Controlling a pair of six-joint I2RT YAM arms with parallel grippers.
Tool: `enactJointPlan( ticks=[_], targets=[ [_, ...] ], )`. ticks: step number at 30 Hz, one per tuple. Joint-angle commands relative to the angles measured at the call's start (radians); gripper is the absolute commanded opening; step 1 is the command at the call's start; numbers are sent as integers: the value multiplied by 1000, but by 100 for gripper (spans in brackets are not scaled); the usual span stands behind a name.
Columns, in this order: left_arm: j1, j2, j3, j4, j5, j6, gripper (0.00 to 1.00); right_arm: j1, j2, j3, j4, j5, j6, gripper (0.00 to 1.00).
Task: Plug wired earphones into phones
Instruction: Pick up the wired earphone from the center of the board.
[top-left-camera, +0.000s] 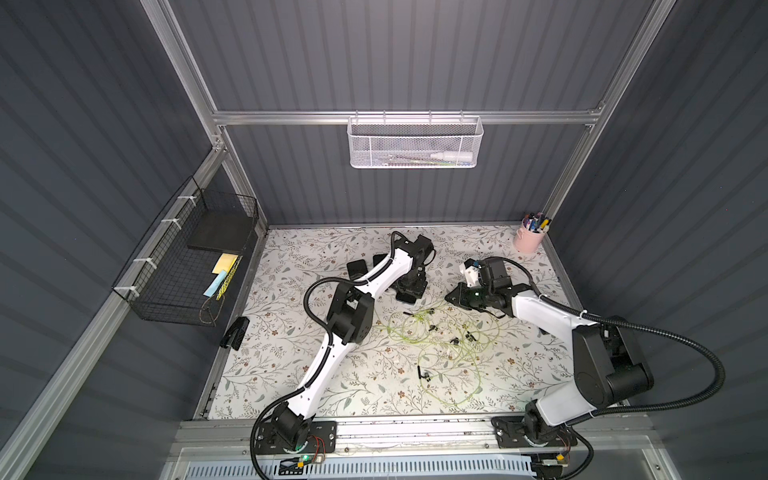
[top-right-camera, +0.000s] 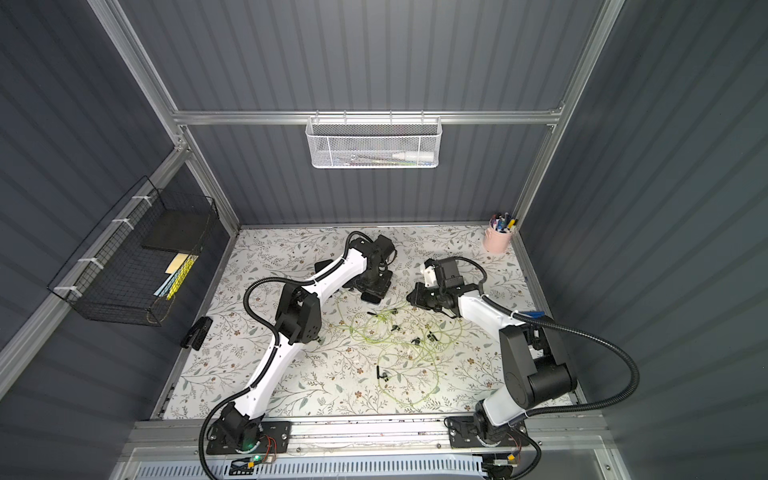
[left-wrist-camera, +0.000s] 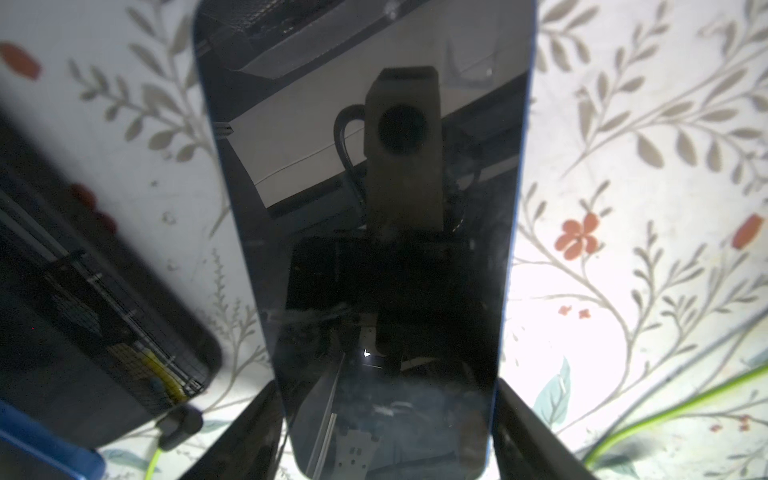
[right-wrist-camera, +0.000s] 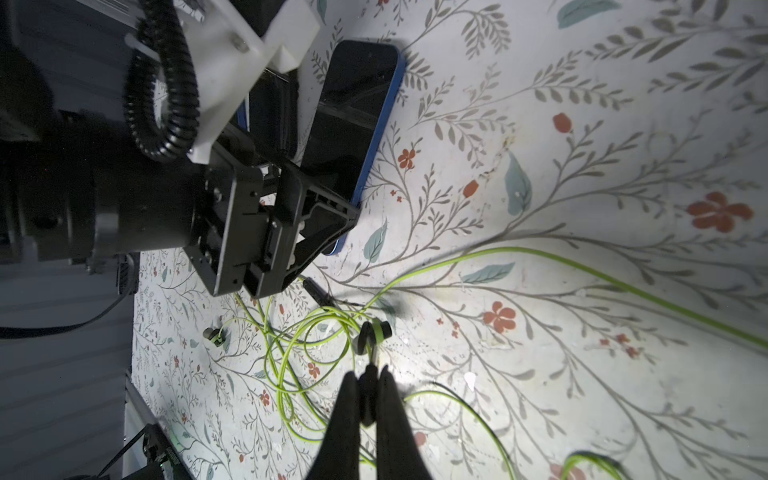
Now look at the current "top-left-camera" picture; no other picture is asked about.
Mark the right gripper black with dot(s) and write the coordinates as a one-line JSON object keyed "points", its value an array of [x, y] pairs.
{"points": [[466, 296]]}

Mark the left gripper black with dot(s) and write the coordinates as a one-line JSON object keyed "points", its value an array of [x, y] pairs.
{"points": [[410, 288]]}

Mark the black smartphone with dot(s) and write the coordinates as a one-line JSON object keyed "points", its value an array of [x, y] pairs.
{"points": [[357, 269], [378, 258], [406, 297]]}

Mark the green wired earphones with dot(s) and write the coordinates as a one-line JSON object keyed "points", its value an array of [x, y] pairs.
{"points": [[452, 344], [411, 327]]}

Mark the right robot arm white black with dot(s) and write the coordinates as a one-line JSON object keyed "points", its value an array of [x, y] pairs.
{"points": [[608, 363]]}

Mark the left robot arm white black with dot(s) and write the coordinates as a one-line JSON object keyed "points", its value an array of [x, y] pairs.
{"points": [[348, 322]]}

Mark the pink pen cup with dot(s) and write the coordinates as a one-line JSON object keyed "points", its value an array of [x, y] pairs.
{"points": [[532, 231]]}

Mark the floral table mat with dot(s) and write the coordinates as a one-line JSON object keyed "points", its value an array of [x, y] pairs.
{"points": [[379, 377]]}

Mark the white marker in basket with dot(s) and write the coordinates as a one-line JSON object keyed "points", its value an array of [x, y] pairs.
{"points": [[453, 158]]}

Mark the yellow sticky notes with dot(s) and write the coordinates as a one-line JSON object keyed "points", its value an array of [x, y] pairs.
{"points": [[224, 263]]}

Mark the black notebook in basket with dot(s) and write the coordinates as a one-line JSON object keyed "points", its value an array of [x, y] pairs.
{"points": [[221, 232]]}

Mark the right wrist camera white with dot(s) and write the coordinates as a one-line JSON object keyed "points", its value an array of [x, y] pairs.
{"points": [[471, 270]]}

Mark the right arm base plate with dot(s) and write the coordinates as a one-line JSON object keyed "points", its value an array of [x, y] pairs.
{"points": [[519, 431]]}

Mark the white wire mesh basket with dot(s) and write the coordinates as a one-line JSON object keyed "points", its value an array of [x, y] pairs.
{"points": [[406, 141]]}

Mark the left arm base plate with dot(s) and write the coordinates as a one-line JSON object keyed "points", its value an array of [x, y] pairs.
{"points": [[320, 436]]}

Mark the black clip on frame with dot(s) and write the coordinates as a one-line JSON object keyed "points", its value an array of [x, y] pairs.
{"points": [[235, 334]]}

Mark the black wire wall basket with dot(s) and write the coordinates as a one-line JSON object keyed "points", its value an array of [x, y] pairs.
{"points": [[167, 282]]}

